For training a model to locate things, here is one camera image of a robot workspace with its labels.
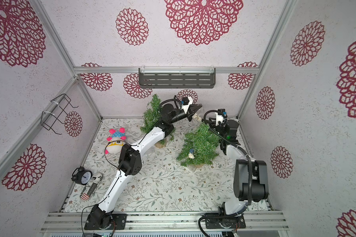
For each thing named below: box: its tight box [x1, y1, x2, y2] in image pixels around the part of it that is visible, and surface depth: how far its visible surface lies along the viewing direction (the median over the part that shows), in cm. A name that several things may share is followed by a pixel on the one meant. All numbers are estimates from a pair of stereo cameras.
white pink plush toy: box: [104, 127, 127, 156], surface depth 100 cm
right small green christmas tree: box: [176, 122, 221, 168], surface depth 76 cm
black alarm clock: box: [70, 165, 93, 186], surface depth 85 cm
